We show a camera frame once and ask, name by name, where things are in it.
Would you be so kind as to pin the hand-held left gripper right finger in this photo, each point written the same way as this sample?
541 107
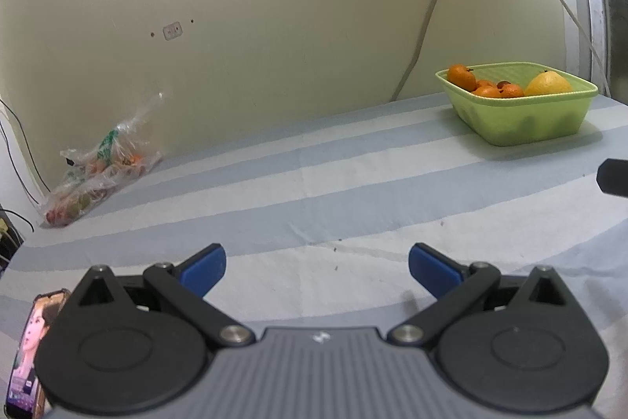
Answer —
431 267

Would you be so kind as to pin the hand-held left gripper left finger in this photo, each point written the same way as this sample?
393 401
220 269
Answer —
206 271

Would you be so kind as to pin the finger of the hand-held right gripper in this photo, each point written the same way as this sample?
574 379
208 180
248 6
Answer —
613 178

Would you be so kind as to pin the green plastic basket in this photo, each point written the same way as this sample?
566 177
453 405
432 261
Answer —
520 119

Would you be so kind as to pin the large yellow citrus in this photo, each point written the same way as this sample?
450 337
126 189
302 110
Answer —
547 84

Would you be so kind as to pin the orange mandarin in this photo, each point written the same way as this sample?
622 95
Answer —
513 90
485 92
461 76
483 83

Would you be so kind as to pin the dark red cherry tomato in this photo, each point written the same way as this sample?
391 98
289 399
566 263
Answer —
503 84

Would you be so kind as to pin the striped blue bed sheet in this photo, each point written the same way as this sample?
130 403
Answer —
319 183

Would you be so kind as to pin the clear plastic bag with produce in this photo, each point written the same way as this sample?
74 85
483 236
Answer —
98 168

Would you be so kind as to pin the patterned frosted window pane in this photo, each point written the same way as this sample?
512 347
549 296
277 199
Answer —
615 6

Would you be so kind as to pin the smartphone with lit screen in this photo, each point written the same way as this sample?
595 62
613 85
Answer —
29 350

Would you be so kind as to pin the small wall plate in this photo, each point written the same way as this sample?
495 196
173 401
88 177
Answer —
171 30

